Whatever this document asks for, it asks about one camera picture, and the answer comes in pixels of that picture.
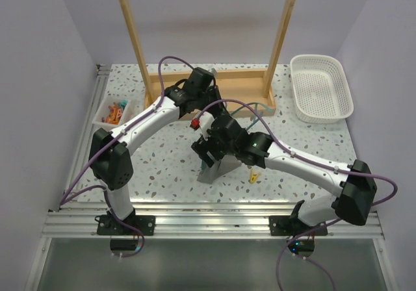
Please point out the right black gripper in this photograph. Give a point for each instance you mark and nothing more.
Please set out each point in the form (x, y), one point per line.
(204, 145)

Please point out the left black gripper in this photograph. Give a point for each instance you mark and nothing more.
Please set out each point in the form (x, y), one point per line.
(214, 90)

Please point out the grey underwear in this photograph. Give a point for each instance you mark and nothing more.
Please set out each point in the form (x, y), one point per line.
(208, 175)

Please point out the yellow clothespin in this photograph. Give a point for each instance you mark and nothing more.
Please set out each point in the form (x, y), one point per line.
(254, 175)

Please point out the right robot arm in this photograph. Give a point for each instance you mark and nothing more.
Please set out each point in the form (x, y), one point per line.
(350, 189)

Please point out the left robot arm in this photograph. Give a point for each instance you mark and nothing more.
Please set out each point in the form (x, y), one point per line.
(111, 151)

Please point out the pile of clothespins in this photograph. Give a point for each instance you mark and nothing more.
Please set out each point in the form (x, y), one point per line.
(115, 113)

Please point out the white plastic basket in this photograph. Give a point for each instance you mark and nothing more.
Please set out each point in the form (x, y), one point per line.
(320, 89)

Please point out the white clothespin box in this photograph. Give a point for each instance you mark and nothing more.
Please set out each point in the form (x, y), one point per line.
(103, 111)

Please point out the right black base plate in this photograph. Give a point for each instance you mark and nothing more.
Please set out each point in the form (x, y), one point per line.
(286, 226)

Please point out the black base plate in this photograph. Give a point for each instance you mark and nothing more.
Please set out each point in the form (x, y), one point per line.
(108, 226)
(286, 226)

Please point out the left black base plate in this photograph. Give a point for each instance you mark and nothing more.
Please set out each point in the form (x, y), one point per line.
(108, 226)

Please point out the aluminium mounting rail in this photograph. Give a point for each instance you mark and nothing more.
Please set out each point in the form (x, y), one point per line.
(174, 220)

